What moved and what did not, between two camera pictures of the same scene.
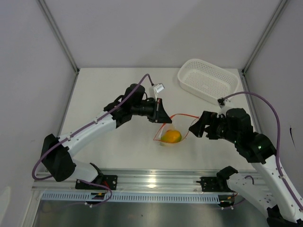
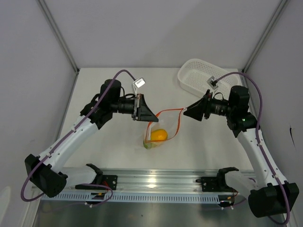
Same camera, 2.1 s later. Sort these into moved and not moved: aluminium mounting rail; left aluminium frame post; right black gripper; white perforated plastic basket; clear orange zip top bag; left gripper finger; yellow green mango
Moved: clear orange zip top bag; left gripper finger; right black gripper; yellow green mango
Not moved: white perforated plastic basket; left aluminium frame post; aluminium mounting rail
